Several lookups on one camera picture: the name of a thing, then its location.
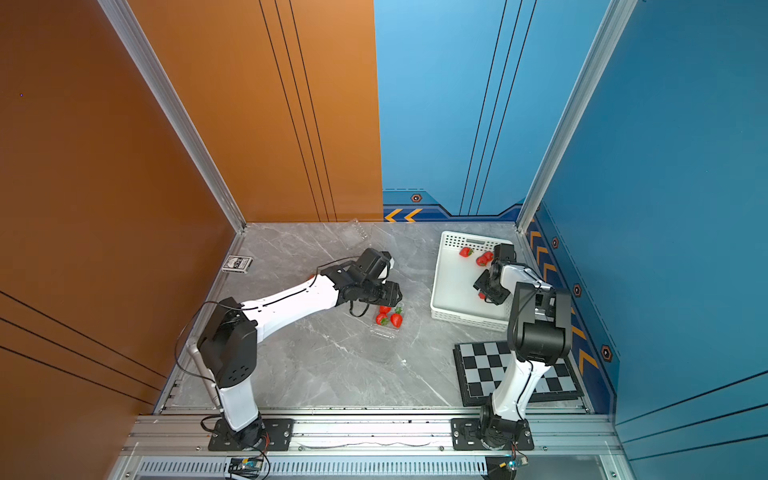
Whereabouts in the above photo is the white perforated plastic basket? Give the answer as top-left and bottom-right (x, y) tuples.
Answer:
(430, 231), (511, 332)

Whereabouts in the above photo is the strawberry seven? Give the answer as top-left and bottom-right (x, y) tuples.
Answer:
(390, 308), (403, 328)

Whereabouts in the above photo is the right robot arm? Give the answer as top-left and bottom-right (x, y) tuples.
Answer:
(473, 243), (573, 451)

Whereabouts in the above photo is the strawberry two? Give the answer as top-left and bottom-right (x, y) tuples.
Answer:
(476, 251), (494, 267)

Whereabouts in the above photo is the black white checkerboard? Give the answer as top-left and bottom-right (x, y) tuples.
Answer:
(453, 341), (583, 407)

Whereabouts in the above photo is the right green circuit board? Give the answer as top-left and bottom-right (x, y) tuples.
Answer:
(498, 455), (529, 478)

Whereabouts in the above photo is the green circuit board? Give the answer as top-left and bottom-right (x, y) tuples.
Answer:
(227, 457), (270, 479)
(498, 455), (529, 478)

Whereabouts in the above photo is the grey metal cylinder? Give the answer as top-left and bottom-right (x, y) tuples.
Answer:
(185, 340), (222, 412)

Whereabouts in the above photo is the left green circuit board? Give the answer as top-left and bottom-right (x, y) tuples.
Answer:
(227, 457), (270, 479)

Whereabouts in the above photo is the clear clamshell near wall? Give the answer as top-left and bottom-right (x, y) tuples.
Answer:
(339, 218), (370, 251)

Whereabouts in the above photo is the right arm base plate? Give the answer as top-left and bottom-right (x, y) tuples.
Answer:
(450, 418), (535, 452)

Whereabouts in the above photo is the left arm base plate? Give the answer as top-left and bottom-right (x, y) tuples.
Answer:
(208, 418), (295, 453)

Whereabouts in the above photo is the aluminium front rail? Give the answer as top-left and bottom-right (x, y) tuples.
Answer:
(119, 408), (623, 457)

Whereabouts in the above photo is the right aluminium corner post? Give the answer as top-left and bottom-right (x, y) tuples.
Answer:
(515, 0), (638, 234)

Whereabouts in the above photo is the aluminium corner post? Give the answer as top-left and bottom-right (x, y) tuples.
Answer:
(515, 0), (638, 234)
(98, 0), (247, 234)

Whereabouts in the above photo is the left aluminium corner post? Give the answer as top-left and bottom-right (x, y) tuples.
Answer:
(98, 0), (247, 234)

